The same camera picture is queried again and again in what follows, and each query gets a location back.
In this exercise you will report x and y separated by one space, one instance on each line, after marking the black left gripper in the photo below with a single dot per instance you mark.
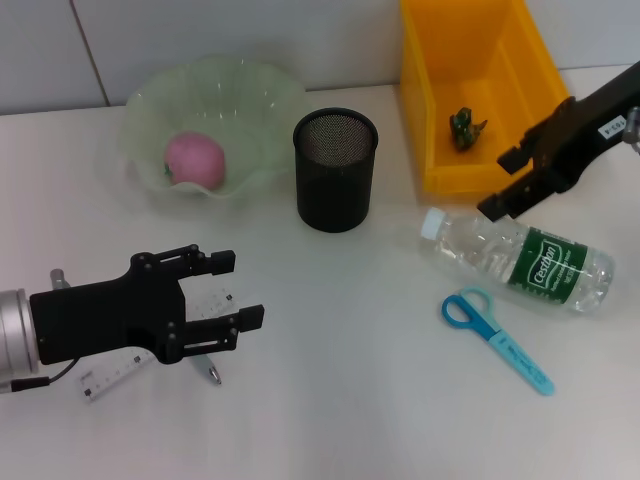
105 317

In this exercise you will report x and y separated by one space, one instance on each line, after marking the clear green-label water bottle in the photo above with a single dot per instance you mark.
545 265

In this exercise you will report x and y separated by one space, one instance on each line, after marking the yellow plastic bin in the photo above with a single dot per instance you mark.
470 60

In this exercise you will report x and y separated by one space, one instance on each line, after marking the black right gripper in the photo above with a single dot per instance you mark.
585 130

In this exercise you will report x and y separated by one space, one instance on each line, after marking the black mesh pen holder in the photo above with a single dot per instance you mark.
335 200

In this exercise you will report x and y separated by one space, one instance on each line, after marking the green plastic wrapper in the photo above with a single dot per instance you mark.
465 130

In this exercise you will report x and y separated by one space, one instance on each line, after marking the grey ballpoint pen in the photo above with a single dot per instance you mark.
207 369

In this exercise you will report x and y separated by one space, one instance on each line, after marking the pink peach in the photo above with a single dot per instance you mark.
197 160

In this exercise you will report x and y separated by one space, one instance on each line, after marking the transparent plastic ruler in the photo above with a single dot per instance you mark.
107 376

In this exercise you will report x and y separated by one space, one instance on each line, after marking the green glass fruit plate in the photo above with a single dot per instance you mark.
240 100

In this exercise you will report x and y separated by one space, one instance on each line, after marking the blue scissors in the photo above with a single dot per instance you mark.
515 357

